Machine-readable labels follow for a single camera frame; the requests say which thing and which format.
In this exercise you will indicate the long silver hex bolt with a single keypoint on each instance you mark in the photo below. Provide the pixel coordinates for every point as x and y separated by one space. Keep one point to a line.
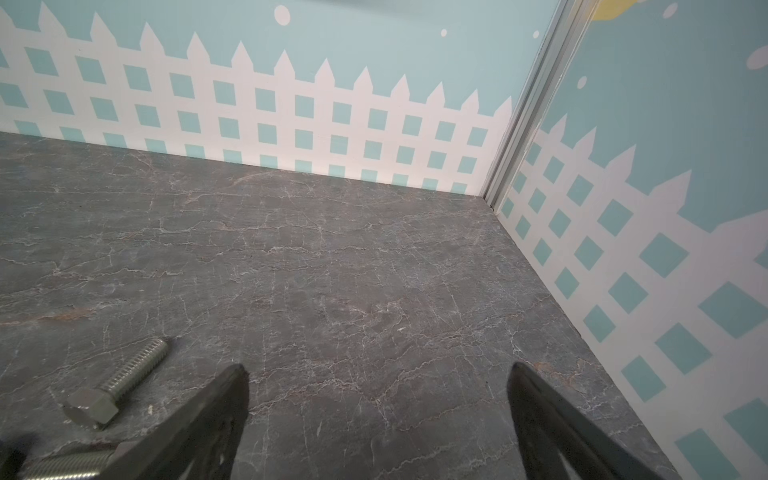
96 407

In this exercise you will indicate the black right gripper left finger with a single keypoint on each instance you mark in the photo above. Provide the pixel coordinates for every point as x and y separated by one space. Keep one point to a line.
199 441

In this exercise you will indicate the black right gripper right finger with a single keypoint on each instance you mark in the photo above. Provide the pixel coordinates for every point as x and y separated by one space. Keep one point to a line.
554 437

